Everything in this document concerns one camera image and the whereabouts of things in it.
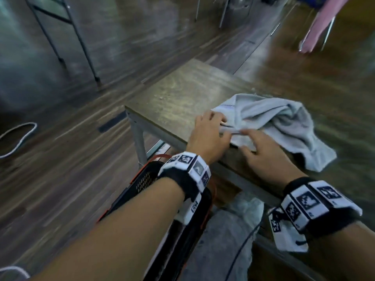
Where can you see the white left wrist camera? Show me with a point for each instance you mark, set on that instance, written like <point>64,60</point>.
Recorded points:
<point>190,209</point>

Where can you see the person's left hand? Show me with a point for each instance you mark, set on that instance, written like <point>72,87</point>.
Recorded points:
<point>205,137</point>

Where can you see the person's right hand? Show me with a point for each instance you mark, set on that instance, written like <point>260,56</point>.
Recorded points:
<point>269,160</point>

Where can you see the person's right forearm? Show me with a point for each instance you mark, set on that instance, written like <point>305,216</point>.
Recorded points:
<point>345,254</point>

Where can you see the black left wrist marker band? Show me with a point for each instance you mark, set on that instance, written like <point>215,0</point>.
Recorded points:
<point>181,175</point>

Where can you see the pink cloth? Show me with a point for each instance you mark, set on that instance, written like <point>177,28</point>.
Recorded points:
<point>319,26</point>

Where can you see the black plastic mesh basket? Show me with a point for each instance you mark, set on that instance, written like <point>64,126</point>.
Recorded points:
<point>187,245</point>

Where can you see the blue chair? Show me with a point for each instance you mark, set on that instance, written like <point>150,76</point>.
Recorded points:
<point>310,0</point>

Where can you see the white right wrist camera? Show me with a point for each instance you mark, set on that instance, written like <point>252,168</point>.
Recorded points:
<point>287,234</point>

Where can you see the light grey smooth towel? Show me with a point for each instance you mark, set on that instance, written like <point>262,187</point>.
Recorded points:
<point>263,114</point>

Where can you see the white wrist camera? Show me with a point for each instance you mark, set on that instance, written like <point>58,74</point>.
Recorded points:
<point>190,209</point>
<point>287,234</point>

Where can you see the black tape strip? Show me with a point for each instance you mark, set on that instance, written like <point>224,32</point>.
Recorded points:
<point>112,121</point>

